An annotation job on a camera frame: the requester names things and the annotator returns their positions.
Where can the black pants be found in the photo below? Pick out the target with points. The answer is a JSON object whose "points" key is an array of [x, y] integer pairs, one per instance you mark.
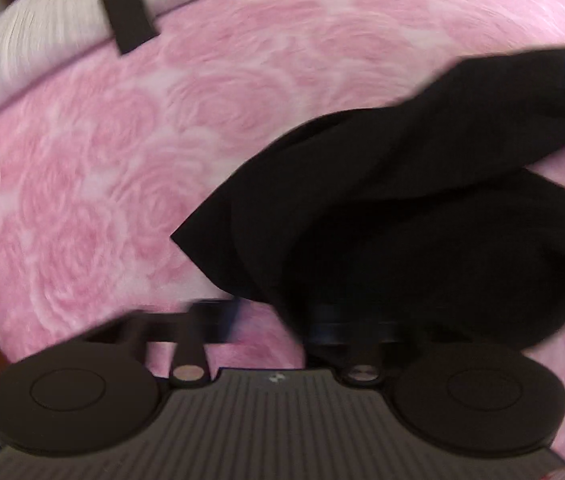
{"points": [[387, 210]]}

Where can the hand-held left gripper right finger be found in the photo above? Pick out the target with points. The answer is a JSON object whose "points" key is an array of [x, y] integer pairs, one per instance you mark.
{"points": [[362, 357]]}

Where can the black flat rectangular object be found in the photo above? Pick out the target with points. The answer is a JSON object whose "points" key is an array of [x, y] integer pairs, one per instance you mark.
{"points": [[128, 15]]}

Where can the white striped duvet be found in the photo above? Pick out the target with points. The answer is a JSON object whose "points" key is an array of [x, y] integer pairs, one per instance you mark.
{"points": [[52, 20]]}

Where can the pink rose pattern blanket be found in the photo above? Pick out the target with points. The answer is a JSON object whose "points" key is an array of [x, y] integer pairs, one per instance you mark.
{"points": [[112, 185]]}

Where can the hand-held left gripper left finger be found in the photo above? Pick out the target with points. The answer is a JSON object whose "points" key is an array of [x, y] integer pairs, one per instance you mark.
{"points": [[225, 317]]}

